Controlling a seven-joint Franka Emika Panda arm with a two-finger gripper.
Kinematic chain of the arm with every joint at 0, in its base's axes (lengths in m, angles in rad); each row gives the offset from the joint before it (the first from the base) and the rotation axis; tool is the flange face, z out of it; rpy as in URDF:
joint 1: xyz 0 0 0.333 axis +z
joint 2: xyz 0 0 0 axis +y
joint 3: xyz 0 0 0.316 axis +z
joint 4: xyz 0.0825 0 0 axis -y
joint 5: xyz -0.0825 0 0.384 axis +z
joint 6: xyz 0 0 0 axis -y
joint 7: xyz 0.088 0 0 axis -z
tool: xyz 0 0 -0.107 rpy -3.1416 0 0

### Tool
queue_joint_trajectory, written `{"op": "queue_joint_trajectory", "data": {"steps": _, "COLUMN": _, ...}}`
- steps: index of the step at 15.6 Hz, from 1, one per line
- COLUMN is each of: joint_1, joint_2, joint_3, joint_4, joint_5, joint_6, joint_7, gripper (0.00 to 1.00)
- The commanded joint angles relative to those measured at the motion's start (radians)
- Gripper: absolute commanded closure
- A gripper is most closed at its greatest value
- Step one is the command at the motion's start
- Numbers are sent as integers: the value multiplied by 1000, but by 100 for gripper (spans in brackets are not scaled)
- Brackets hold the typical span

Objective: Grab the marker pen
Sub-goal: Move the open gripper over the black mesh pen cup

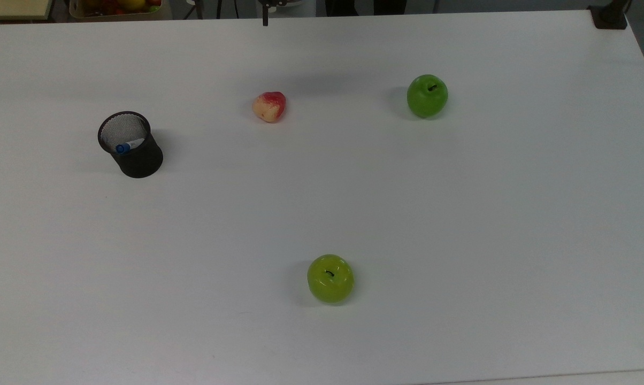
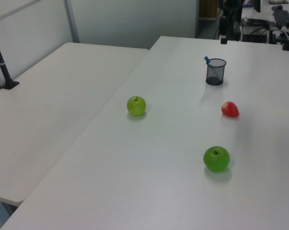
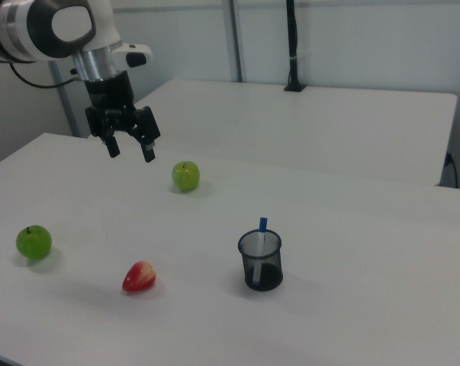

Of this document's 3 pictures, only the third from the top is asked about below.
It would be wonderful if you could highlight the dark green apple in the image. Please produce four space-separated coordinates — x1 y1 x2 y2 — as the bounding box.
15 224 53 261

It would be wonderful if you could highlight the grey partition post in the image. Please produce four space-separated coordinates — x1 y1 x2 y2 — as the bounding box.
221 0 248 83

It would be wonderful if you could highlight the black mesh pen cup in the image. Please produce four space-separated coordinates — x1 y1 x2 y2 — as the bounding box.
236 229 285 293

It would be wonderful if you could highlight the white side table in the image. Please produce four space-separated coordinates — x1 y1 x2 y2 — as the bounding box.
132 79 459 188

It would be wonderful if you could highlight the white marker pen blue cap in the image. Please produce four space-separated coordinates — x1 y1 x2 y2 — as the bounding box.
252 217 269 289

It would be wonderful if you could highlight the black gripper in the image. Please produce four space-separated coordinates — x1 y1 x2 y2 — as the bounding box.
84 71 162 163

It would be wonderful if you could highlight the red yellow peach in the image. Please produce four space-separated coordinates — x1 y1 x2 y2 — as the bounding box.
122 260 157 294

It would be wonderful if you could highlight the black pole with base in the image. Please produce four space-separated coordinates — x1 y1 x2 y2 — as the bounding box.
283 0 307 93

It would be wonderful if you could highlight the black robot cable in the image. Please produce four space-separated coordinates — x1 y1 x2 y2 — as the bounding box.
8 60 82 88

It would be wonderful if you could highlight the yellow-green apple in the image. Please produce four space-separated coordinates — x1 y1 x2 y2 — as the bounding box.
171 161 201 193

